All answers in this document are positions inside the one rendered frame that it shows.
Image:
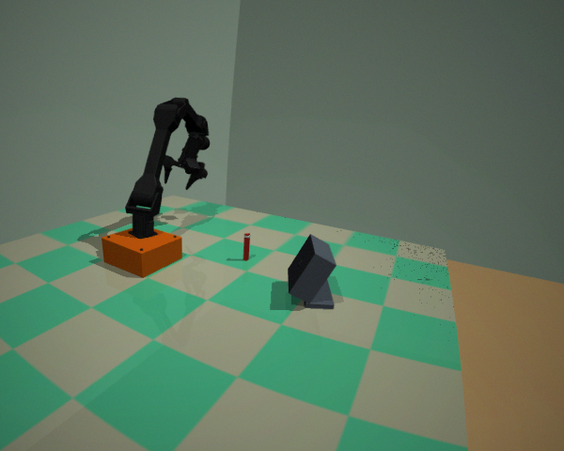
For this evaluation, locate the red peg with white band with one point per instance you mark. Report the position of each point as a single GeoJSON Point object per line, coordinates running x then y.
{"type": "Point", "coordinates": [246, 246]}

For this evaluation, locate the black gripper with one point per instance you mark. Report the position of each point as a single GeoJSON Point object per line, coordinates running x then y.
{"type": "Point", "coordinates": [168, 162]}

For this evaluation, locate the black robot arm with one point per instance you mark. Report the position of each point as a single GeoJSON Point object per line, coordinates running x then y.
{"type": "Point", "coordinates": [147, 191]}

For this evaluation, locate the dark grey sloped panel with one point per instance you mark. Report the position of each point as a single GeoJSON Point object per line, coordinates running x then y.
{"type": "Point", "coordinates": [308, 274]}

